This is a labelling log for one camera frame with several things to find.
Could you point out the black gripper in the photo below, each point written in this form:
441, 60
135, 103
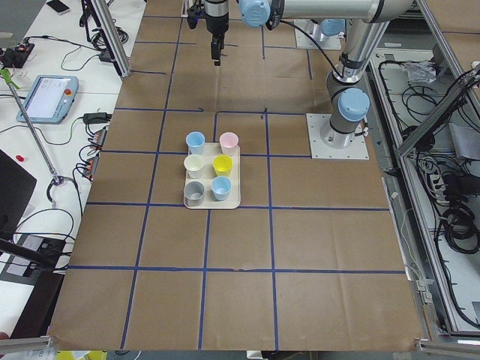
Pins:
216, 20

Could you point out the light blue plastic cup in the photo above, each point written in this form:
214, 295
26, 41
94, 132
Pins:
195, 142

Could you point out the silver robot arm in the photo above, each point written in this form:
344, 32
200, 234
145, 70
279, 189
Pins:
369, 20

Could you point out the pink plastic cup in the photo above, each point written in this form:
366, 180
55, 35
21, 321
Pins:
228, 143

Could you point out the yellow plastic cup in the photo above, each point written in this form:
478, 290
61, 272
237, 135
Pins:
222, 165

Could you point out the cream white plastic cup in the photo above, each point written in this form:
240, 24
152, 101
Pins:
194, 164

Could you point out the pale blue plastic cup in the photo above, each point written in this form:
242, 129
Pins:
221, 187

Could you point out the grey plastic cup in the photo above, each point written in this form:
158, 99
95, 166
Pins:
194, 193

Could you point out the beige serving tray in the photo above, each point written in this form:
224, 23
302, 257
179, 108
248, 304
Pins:
211, 150

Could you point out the black power adapter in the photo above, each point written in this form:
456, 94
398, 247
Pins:
96, 118

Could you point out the black smartphone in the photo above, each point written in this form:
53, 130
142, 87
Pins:
58, 6

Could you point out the blue teach pendant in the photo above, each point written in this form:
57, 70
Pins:
50, 98

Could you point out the black monitor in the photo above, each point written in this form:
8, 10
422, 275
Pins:
17, 187

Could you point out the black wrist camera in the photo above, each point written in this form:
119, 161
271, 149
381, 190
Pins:
194, 14

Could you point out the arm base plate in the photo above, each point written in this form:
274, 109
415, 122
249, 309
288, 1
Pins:
326, 32
355, 151

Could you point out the aluminium frame post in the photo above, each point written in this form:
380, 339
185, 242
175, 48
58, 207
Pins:
104, 21

